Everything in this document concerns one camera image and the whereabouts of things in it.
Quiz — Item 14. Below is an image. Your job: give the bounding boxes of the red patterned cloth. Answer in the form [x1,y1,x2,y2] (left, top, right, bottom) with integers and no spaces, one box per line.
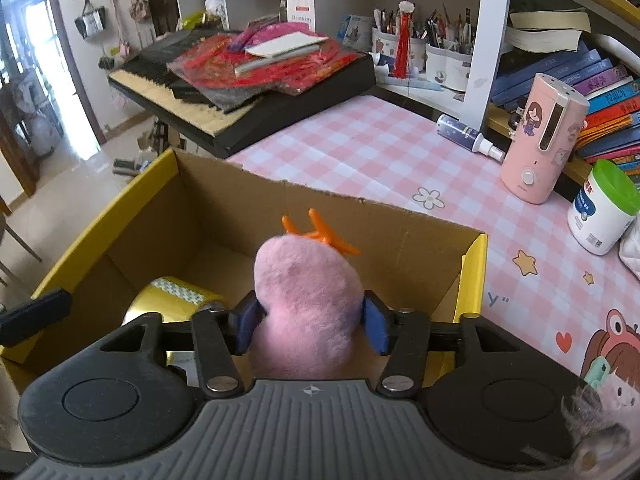
[166,22,361,98]

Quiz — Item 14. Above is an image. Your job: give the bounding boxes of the pink checked printed tablecloth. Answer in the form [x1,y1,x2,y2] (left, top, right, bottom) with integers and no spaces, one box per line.
[227,94,640,401]

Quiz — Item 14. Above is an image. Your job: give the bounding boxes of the white notebook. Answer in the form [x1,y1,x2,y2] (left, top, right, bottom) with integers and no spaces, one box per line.
[245,31,328,59]

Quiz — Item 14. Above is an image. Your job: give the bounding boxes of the gold tape roll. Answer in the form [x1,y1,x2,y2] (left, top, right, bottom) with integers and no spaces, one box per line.
[121,275,226,376]

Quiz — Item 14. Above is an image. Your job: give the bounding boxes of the magenta fabric pouch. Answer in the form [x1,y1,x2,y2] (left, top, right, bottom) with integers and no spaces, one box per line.
[227,22,296,53]

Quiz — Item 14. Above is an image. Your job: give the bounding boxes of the small dark hanging bag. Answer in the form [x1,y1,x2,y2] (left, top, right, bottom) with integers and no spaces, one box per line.
[99,0,130,70]

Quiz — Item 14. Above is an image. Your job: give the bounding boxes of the white box red label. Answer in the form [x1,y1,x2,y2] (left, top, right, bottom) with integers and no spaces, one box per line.
[286,0,313,36]

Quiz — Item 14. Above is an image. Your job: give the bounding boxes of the pink fuzzy toy orange feet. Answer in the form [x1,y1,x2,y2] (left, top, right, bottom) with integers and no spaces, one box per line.
[252,208,365,381]

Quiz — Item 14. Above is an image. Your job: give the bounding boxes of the pink humidifier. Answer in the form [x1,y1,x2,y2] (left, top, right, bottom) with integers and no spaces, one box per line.
[500,72,591,205]

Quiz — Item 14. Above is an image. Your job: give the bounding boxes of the thick pale paperback book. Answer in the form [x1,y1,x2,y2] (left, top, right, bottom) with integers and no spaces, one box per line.
[510,9,592,32]
[505,27,583,54]

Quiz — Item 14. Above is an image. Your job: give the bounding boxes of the fuzzy grey fabric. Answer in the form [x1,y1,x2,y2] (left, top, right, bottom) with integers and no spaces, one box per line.
[560,385,633,476]

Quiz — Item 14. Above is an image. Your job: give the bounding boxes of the yellow cardboard box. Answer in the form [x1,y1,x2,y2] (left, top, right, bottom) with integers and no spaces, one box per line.
[0,147,488,396]

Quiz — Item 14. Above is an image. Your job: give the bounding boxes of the white rolled poster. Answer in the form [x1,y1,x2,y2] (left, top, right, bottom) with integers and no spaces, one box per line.
[597,34,640,70]

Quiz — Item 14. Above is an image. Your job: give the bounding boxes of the white shelf unit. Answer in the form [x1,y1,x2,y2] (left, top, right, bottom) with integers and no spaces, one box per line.
[172,0,512,133]

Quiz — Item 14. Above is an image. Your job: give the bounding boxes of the leaning book row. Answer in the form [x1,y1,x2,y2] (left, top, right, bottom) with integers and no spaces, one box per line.
[490,50,640,186]

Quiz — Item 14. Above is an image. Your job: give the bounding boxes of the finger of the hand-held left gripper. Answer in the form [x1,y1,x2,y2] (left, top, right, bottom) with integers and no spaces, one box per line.
[0,289,73,348]

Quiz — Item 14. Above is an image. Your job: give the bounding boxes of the black white tote bag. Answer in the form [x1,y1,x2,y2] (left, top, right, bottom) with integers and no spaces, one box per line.
[75,0,107,42]

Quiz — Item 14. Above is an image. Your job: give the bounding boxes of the white plastic bag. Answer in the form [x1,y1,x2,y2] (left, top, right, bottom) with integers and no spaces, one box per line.
[205,0,228,28]

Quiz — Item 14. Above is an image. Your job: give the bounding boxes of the white jar green lid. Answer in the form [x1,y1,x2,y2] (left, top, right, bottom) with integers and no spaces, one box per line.
[567,159,640,256]

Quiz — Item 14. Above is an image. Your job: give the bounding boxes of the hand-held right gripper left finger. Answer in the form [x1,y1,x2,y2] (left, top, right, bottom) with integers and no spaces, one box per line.
[99,291,267,399]

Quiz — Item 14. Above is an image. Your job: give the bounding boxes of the small blue white packet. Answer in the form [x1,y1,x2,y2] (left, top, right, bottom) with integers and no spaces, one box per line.
[337,14,373,44]

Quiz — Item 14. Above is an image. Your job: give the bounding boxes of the dark spray bottle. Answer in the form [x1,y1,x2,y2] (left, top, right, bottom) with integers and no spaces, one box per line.
[436,114,506,162]

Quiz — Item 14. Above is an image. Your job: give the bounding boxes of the black electronic keyboard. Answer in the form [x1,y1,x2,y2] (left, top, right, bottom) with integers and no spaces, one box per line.
[107,27,377,160]

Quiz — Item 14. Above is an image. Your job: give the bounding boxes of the red tassel ornament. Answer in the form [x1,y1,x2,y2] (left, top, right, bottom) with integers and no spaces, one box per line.
[392,0,418,80]

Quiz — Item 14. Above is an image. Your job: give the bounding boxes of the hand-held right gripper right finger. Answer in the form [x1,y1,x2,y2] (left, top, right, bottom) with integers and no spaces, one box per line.
[362,290,524,401]

